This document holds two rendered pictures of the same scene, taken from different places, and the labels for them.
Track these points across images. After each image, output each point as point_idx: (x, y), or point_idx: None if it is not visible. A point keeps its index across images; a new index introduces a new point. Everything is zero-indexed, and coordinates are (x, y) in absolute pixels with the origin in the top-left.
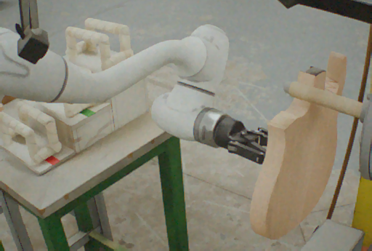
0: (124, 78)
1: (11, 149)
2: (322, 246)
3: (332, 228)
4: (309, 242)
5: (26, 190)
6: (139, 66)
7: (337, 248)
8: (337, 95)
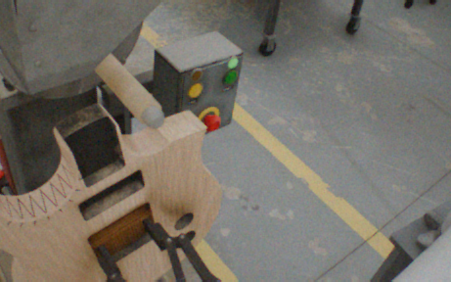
0: (443, 233)
1: None
2: (202, 51)
3: (183, 61)
4: (211, 58)
5: None
6: (425, 254)
7: (191, 46)
8: (107, 57)
